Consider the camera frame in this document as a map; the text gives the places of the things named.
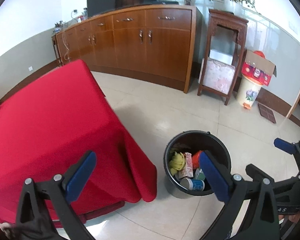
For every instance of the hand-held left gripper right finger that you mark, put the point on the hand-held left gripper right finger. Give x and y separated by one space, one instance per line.
215 177

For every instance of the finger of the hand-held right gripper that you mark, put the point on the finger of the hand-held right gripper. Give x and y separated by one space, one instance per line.
253 170
285 146

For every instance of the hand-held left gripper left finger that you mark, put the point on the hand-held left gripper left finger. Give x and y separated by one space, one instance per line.
81 172

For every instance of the green white milk carton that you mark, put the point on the green white milk carton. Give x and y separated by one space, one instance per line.
199 173

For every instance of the blue paper cup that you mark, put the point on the blue paper cup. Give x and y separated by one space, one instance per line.
196 185

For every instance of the red plastic bag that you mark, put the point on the red plastic bag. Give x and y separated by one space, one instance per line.
196 158

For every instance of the red white carton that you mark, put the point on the red white carton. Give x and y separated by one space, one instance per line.
187 166

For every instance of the yellow towel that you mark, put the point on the yellow towel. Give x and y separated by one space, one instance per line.
177 161

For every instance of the black trash bin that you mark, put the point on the black trash bin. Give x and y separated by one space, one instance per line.
197 136

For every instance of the brown floor tile piece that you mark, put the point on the brown floor tile piece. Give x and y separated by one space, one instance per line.
267 113

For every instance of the red tablecloth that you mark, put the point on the red tablecloth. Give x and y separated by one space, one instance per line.
52 117

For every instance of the white floral pedal bin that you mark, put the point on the white floral pedal bin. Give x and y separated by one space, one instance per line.
250 92

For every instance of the red cardboard box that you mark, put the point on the red cardboard box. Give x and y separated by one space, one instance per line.
255 72

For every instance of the pink floral cushion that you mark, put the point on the pink floral cushion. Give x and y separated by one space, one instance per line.
218 76

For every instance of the white box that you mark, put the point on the white box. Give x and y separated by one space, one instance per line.
221 56

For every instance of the small wooden side table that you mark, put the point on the small wooden side table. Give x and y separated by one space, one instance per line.
54 42

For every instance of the carved wooden stand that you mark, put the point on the carved wooden stand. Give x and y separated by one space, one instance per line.
227 17

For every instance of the wooden sideboard cabinet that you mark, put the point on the wooden sideboard cabinet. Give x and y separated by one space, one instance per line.
152 50

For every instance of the small potted plant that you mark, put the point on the small potted plant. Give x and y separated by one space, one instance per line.
58 27

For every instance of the black set-top box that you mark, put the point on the black set-top box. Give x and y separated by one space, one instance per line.
165 3

